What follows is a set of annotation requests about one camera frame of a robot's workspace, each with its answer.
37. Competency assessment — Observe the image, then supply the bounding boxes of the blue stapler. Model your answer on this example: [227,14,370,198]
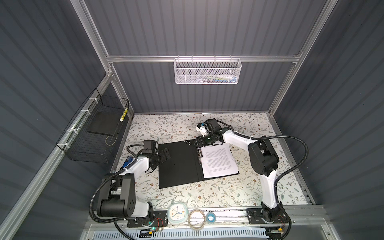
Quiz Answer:
[122,157,134,169]

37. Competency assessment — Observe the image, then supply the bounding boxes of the clear tape roll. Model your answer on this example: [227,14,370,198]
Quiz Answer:
[188,209,206,231]

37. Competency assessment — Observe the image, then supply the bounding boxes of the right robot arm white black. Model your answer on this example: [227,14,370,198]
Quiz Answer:
[194,119,309,240]

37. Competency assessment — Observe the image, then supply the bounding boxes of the metal folder lever clip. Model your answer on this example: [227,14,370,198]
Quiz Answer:
[197,148,202,165]

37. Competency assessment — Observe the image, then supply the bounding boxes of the black wire basket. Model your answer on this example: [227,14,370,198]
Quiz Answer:
[57,90,130,164]

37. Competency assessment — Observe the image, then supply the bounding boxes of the yellow marker pen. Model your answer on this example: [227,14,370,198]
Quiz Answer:
[120,108,128,122]

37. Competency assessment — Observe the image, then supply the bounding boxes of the black notebook in basket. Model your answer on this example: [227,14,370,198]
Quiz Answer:
[87,112,122,137]

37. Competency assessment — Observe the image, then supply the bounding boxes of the blue folder black inside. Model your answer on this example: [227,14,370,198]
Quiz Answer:
[158,139,240,190]

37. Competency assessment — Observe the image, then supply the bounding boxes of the mint alarm clock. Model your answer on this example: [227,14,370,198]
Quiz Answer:
[168,202,189,225]

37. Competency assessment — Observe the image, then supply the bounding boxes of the pens in white basket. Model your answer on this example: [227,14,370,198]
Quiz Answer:
[197,75,238,84]

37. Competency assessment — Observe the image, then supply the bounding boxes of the small blue tape roll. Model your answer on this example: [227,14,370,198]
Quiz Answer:
[206,212,217,225]

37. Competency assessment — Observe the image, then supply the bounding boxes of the white wire mesh basket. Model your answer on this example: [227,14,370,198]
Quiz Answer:
[173,57,242,85]

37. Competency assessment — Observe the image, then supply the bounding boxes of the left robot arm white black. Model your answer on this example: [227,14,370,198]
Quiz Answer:
[89,140,171,240]

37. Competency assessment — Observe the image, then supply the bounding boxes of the white printed paper stack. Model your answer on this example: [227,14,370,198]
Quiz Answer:
[199,144,239,179]

